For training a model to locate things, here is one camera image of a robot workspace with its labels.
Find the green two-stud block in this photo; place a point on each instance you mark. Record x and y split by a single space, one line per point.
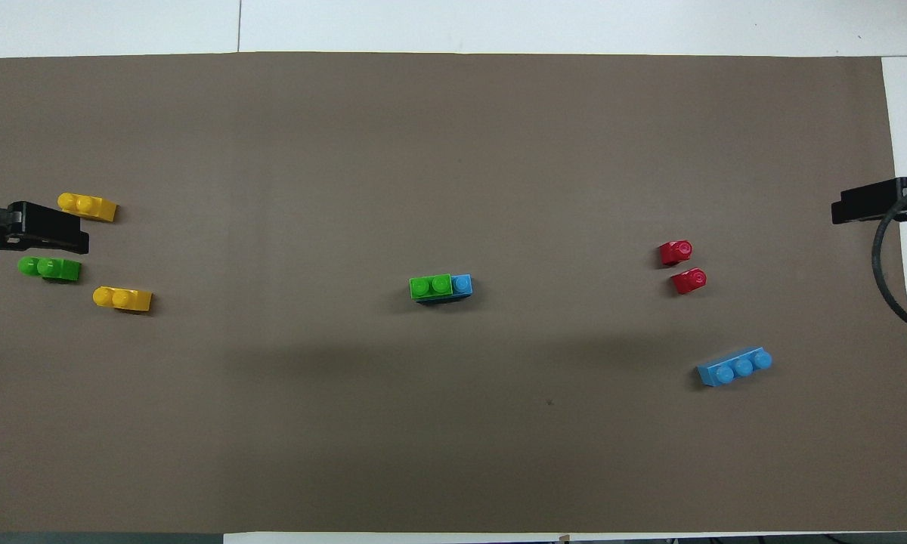
51 268
431 286

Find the blue three-stud block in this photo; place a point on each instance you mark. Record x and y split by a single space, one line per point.
735 368
462 285

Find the yellow two-stud block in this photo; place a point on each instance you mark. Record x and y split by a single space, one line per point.
91 206
125 299

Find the red small block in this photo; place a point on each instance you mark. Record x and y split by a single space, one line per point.
688 281
674 253

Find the brown table mat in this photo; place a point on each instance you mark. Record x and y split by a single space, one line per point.
453 151

